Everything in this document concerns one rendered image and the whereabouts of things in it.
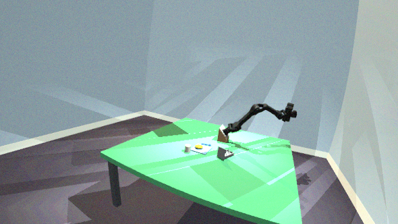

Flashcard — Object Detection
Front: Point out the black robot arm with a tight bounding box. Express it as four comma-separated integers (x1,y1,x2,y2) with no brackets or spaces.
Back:
223,103,297,136

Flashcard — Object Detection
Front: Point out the white dish rack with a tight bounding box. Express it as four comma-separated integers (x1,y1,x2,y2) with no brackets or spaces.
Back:
217,146,234,159

